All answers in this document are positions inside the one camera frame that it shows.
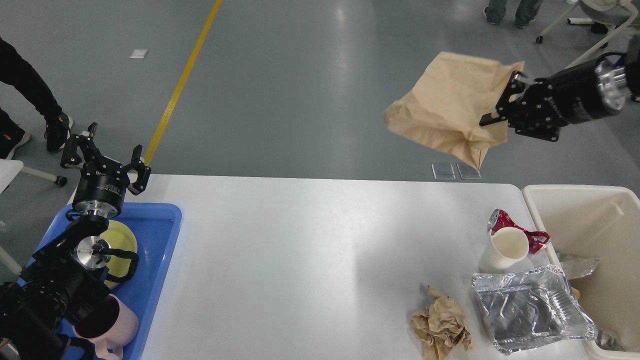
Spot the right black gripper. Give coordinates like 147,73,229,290
478,59,628,142

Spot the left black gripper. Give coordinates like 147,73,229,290
60,122,152,219

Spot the brown paper bag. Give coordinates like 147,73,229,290
382,51,525,170

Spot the yellow plate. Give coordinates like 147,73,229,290
100,219,138,277

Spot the pink mug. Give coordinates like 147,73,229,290
72,294,139,360

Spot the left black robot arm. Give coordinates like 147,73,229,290
0,123,151,360

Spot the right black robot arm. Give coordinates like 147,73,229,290
478,35,640,142

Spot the person in grey jeans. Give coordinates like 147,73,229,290
483,0,544,29

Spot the floor socket plate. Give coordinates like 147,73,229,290
430,162,457,181

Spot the white office chair left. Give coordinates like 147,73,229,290
0,159,67,276

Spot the white office chair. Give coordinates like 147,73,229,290
535,0,640,71
0,159,67,276

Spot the crushed red can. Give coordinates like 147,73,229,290
487,208,551,255

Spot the white office chair right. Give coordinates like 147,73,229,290
535,0,640,71

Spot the person in black clothes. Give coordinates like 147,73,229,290
0,39,73,160

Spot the white paper cup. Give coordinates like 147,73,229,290
478,227,530,274

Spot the beige waste bin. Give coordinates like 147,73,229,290
522,184,640,360

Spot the crumpled foil in bin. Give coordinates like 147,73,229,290
556,252,601,280

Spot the aluminium foil tray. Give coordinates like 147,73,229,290
470,264,598,356

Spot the crumpled brown paper ball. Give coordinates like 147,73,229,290
409,285,474,360

